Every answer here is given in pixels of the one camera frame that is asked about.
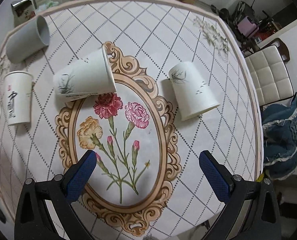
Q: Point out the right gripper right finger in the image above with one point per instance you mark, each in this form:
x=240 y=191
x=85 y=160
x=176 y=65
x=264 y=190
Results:
x=262 y=220

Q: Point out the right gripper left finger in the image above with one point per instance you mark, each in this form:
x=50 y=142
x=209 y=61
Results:
x=33 y=220

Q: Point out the white cup calligraphy print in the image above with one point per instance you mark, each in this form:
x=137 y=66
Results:
x=18 y=91

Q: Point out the white cup bamboo print right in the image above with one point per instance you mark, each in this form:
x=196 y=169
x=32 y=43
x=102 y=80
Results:
x=193 y=94

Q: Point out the white cup bamboo print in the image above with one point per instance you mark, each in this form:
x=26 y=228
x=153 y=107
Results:
x=88 y=76
x=193 y=94

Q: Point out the white cup bamboo print centre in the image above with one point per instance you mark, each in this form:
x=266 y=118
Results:
x=88 y=76

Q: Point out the grey paper cup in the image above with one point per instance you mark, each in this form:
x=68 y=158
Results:
x=31 y=38

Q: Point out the blue denim ruffled cloth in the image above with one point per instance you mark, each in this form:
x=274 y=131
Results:
x=279 y=125

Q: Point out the white padded chair right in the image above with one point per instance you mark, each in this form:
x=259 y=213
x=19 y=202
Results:
x=270 y=76

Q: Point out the floral diamond pattern tablecloth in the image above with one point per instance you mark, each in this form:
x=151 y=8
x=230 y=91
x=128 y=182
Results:
x=147 y=181

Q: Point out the pink suitcase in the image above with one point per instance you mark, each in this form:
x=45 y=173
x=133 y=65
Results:
x=247 y=27

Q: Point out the silver tea box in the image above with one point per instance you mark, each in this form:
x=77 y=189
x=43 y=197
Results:
x=23 y=11

